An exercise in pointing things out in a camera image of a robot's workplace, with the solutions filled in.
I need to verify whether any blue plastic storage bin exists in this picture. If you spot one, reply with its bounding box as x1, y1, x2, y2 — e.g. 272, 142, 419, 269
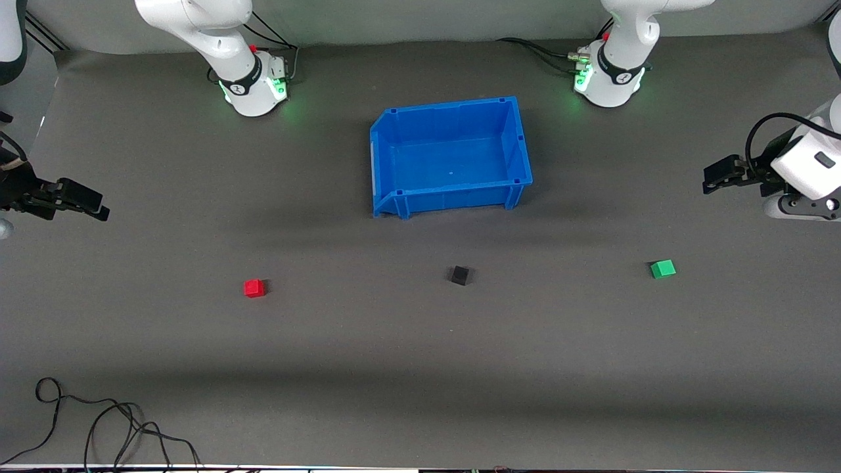
369, 96, 534, 219

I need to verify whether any dark gray table mat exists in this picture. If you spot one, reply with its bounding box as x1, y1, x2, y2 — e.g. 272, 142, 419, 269
0, 30, 841, 468

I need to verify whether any black cable along right arm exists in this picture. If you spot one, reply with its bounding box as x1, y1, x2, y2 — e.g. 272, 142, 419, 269
0, 130, 28, 165

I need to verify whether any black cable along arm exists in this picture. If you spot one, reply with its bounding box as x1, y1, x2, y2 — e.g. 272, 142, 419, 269
745, 112, 819, 173
0, 130, 28, 165

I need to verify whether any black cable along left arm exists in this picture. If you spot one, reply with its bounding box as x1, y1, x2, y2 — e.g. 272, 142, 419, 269
745, 112, 819, 173

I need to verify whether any thin black loose cable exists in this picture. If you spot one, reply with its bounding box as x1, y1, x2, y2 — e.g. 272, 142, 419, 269
0, 377, 201, 468

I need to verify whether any black left arm base cable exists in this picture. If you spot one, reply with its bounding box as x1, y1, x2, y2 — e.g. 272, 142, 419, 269
496, 18, 615, 76

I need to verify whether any black arm base cable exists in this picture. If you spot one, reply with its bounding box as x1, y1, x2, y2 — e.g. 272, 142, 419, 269
496, 18, 615, 76
243, 10, 300, 83

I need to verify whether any black right arm base cable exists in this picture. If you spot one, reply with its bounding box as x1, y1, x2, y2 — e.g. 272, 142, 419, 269
243, 10, 300, 83

